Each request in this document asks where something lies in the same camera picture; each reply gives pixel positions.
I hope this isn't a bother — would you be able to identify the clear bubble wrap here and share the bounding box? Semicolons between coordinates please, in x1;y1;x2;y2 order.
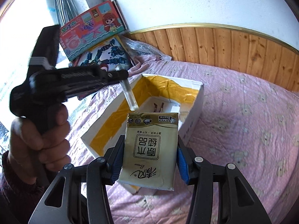
123;36;173;61

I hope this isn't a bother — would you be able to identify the white box with yellow tape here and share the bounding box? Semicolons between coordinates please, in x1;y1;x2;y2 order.
81;73;205;195

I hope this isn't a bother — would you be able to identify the person's left forearm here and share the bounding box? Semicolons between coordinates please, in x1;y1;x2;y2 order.
0;152;47;224

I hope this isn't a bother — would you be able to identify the toy washing machine box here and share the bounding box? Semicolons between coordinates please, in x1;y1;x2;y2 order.
58;0;128;61

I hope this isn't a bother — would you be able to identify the robot toy box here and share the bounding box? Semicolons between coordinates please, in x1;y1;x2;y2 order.
68;35;135;75

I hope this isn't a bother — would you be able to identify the clear plastic tube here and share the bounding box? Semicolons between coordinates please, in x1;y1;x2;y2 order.
120;79;139;112

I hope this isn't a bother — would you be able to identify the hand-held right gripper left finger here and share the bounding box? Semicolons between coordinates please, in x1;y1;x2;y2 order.
28;135;126;224

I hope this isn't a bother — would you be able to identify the person's left hand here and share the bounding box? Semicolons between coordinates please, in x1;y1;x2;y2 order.
9;103;71;181

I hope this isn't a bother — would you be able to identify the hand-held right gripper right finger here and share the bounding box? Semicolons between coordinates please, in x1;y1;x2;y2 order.
176;137;272;224

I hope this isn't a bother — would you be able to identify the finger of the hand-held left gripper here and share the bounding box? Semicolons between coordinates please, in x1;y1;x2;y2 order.
106;70;129;85

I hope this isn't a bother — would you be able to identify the pink printed blanket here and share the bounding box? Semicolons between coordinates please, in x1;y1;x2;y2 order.
68;56;299;224

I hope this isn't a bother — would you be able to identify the small toy figure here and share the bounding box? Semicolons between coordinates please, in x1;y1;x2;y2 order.
152;102;165;114

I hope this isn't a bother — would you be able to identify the bundle of grey cables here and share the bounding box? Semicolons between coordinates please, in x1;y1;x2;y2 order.
53;0;87;26

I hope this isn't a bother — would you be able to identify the beige tissue packet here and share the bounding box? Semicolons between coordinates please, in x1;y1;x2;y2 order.
118;112;180;191

